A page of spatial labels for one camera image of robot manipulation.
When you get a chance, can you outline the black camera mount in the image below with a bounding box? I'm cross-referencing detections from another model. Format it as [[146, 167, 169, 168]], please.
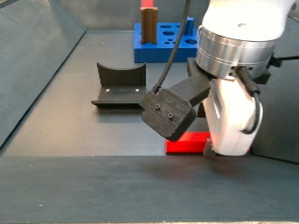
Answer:
[[140, 58, 210, 142]]

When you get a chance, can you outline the red hexagon prism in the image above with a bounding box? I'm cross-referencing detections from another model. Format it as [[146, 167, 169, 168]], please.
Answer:
[[164, 131, 250, 155]]

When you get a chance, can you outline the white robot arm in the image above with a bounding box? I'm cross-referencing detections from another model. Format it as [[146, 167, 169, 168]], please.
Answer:
[[194, 0, 296, 156]]

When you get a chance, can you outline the red square peg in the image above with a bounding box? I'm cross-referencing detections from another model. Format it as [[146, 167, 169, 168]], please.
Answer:
[[141, 0, 154, 7]]

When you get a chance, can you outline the blue star peg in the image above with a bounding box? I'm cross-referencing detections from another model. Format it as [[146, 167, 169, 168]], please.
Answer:
[[182, 17, 194, 36]]

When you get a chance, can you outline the brown notched peg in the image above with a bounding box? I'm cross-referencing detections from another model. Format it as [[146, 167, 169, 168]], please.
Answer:
[[140, 7, 157, 44]]

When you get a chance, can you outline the blue shape sorter block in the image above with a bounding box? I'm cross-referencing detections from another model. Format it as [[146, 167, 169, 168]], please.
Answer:
[[133, 23, 197, 63]]

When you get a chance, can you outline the black cable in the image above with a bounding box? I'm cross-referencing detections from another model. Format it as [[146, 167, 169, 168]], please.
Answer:
[[150, 0, 192, 95]]

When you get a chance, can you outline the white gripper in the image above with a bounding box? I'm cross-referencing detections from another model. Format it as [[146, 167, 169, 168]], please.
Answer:
[[202, 79, 257, 156]]

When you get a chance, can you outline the black curved holder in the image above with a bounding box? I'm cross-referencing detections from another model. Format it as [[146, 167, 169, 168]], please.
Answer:
[[90, 64, 145, 109]]

